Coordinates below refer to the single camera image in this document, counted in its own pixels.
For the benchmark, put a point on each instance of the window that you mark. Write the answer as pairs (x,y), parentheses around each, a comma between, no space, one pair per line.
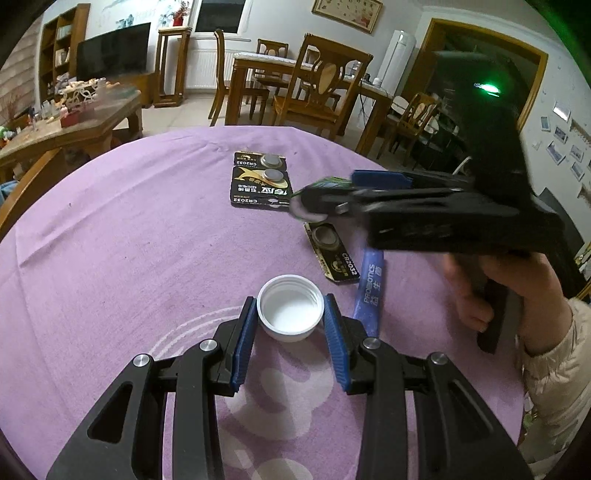
(219,16)

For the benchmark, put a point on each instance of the red potted plant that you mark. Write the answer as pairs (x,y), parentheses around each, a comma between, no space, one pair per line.
(180,16)

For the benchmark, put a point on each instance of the striped window blind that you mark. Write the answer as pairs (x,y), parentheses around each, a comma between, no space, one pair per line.
(18,78)

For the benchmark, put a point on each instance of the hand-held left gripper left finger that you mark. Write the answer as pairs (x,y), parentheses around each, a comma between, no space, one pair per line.
(243,346)

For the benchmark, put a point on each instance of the black television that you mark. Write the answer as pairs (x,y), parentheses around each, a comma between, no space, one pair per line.
(113,53)

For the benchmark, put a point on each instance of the red box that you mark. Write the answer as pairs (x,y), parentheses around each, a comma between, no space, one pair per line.
(72,120)

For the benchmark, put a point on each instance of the wooden dining table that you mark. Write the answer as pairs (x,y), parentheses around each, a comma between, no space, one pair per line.
(258,62)

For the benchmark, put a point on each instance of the large black battery card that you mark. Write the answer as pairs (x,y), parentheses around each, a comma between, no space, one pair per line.
(251,189)

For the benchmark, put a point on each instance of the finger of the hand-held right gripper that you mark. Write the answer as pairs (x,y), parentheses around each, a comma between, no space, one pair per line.
(323,203)
(378,178)

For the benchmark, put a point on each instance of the white standing air conditioner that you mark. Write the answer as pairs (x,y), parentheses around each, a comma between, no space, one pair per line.
(399,60)

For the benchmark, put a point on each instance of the blue sachet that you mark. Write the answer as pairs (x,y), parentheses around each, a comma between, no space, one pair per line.
(369,300)

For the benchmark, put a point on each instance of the tall wooden plant stand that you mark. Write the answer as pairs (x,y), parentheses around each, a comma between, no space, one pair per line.
(171,69)

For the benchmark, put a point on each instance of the group of wall photos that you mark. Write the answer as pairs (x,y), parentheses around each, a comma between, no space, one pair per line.
(556,134)

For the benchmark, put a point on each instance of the wooden television stand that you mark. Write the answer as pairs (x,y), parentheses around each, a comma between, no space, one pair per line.
(138,87)

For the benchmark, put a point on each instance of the wooden sofa armrest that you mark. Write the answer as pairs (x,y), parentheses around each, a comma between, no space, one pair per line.
(27,184)

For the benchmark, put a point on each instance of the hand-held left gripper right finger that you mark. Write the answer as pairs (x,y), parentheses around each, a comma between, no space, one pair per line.
(336,346)

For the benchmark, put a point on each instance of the person's right forearm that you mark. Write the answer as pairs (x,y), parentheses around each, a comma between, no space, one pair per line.
(558,369)

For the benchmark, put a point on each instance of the small black battery card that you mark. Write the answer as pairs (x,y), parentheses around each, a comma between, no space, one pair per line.
(249,159)

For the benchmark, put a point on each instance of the wooden bookshelf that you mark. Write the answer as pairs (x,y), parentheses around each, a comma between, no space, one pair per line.
(60,46)

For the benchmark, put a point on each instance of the green patterned wrapper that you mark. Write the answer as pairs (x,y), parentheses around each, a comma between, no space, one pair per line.
(330,183)

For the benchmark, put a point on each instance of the white bottle cap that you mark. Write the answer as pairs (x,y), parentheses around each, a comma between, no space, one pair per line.
(291,318)

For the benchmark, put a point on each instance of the gold-edged black battery card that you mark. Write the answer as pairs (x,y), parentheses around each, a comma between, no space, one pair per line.
(339,261)

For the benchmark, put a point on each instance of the framed wall picture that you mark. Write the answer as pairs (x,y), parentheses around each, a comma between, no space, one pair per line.
(347,14)

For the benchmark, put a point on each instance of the purple tablecloth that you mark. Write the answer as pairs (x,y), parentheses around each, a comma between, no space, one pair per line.
(138,230)

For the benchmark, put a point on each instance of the white radiator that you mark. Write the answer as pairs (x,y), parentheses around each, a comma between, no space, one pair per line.
(205,69)

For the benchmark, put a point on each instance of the person's right hand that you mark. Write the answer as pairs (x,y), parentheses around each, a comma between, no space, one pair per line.
(535,295)

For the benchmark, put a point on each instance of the wooden dining chair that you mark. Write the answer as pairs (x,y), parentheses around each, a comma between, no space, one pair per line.
(411,120)
(272,47)
(221,78)
(323,83)

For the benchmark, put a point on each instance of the white ornament rack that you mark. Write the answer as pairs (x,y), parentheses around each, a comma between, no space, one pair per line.
(85,91)

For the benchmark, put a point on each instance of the wooden coffee table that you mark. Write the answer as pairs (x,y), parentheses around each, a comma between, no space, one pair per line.
(83,134)

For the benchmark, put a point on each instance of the wooden door frame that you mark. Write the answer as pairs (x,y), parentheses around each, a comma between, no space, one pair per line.
(427,55)

